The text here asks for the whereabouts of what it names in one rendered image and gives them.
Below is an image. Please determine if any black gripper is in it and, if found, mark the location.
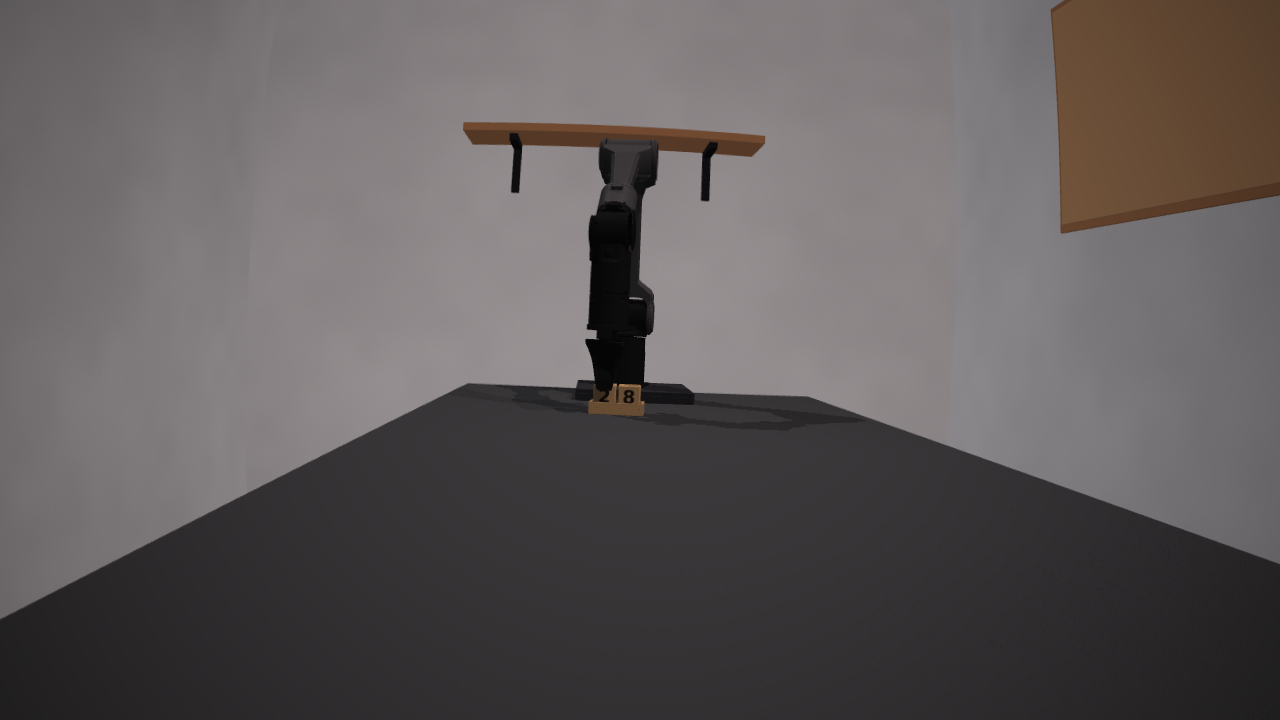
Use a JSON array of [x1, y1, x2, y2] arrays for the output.
[[585, 293, 636, 391]]

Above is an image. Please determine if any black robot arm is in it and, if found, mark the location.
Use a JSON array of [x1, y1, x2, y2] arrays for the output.
[[589, 138, 658, 388]]

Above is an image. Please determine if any tan rectangular tray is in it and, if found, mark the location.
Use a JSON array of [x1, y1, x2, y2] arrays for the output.
[[588, 398, 644, 416]]

